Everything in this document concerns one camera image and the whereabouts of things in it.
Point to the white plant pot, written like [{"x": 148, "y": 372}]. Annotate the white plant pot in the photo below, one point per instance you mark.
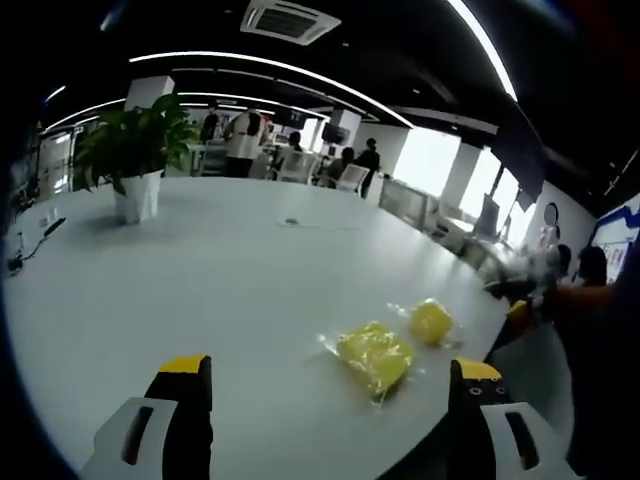
[{"x": 137, "y": 197}]

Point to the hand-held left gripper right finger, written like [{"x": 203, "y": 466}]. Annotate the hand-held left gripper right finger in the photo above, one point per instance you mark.
[{"x": 472, "y": 420}]

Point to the small dark table socket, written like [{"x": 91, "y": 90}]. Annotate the small dark table socket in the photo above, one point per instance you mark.
[{"x": 291, "y": 221}]

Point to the ceiling air conditioner vent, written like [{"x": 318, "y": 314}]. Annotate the ceiling air conditioner vent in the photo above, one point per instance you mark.
[{"x": 290, "y": 20}]

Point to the white office chair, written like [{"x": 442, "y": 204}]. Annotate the white office chair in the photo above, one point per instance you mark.
[
  {"x": 296, "y": 166},
  {"x": 354, "y": 177}
]

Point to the blue wall board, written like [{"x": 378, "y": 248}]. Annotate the blue wall board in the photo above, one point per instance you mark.
[{"x": 617, "y": 240}]

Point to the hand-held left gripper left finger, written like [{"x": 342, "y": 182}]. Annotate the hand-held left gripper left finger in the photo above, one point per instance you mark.
[{"x": 187, "y": 415}]

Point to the small yellow silicone block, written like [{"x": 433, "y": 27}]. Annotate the small yellow silicone block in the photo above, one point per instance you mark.
[{"x": 431, "y": 320}]

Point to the green leafy plant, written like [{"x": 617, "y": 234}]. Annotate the green leafy plant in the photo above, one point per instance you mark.
[{"x": 137, "y": 137}]

